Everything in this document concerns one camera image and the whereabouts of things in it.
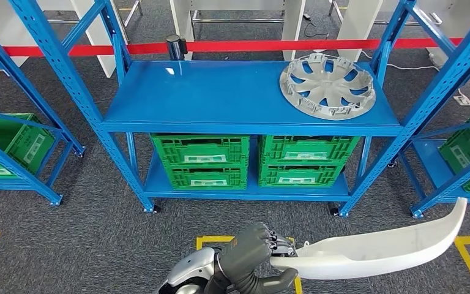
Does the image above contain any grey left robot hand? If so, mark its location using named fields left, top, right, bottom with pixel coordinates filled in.
left=218, top=222, right=299, bottom=294

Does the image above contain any white curved plastic car part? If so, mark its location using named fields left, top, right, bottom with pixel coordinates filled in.
left=269, top=197, right=468, bottom=281

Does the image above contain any blue metal shelf rack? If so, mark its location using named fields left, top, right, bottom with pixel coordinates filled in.
left=7, top=0, right=470, bottom=218
left=0, top=15, right=86, bottom=207
left=399, top=61, right=470, bottom=220

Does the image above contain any grey wheel hubcap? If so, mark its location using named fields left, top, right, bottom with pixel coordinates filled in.
left=279, top=53, right=377, bottom=121

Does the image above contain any red barrier belt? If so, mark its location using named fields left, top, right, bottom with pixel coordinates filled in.
left=184, top=37, right=463, bottom=53
left=0, top=42, right=170, bottom=58

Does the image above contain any metal floor socket plate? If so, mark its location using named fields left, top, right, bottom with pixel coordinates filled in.
left=453, top=89, right=470, bottom=107

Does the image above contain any black barrier post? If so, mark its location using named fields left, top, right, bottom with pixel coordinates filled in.
left=166, top=34, right=188, bottom=61

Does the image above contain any chrome table frame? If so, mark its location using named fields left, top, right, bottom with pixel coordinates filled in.
left=123, top=0, right=143, bottom=27
left=190, top=10, right=285, bottom=24

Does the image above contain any black power cord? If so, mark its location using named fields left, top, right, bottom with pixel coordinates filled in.
left=302, top=13, right=330, bottom=39

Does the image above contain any white floor cable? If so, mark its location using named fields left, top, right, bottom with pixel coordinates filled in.
left=359, top=50, right=470, bottom=102

